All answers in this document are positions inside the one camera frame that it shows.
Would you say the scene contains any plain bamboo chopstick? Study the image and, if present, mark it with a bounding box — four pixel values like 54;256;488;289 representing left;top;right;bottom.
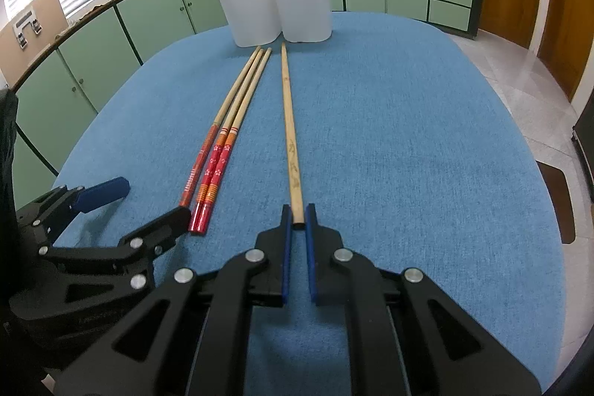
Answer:
280;42;307;230

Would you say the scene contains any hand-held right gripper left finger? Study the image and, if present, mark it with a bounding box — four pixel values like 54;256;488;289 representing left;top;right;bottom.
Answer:
53;205;294;396

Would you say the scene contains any brown stool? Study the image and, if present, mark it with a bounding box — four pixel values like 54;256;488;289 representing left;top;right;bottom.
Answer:
536;160;576;245

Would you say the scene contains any white clip device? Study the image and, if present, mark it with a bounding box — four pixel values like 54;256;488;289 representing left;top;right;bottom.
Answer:
13;10;42;50

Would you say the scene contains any black glass-front cabinet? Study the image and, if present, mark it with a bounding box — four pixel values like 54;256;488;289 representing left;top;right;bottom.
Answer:
572;94;594;188

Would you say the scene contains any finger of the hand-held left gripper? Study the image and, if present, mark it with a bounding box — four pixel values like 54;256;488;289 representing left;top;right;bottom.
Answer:
16;177;130;247
39;206;192;291

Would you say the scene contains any brown cardboard board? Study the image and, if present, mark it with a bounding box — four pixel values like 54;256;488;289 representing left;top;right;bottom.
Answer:
0;0;69;76

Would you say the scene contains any blue table cloth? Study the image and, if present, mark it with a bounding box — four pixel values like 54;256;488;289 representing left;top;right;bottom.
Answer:
51;11;569;396

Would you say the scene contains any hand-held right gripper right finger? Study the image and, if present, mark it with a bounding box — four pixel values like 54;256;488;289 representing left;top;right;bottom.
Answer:
305;203;543;396

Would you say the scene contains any red-handled bamboo chopstick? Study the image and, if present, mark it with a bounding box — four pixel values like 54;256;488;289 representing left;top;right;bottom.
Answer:
179;45;262;207
197;48;272;235
188;48;267;233

